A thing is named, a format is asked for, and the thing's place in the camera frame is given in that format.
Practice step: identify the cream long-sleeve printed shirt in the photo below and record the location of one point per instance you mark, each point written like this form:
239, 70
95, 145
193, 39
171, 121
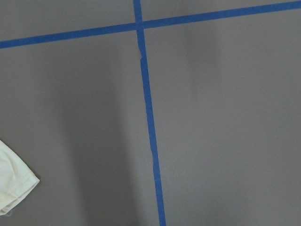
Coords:
16, 179

